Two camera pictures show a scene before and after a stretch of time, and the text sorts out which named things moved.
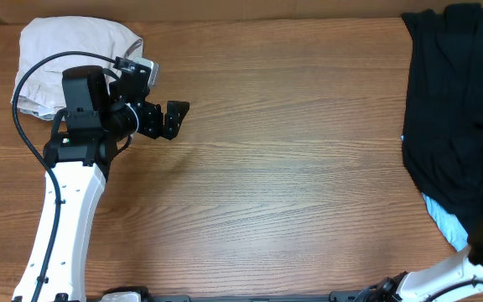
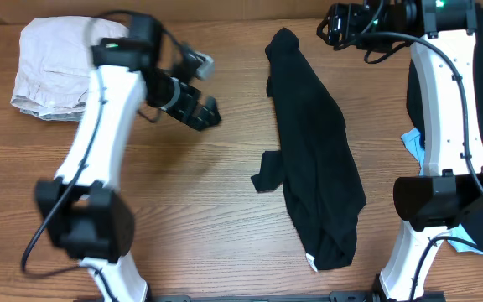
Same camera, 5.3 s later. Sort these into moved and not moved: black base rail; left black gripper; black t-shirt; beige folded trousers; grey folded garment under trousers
Moved: left black gripper; black t-shirt
Not moved: grey folded garment under trousers; beige folded trousers; black base rail
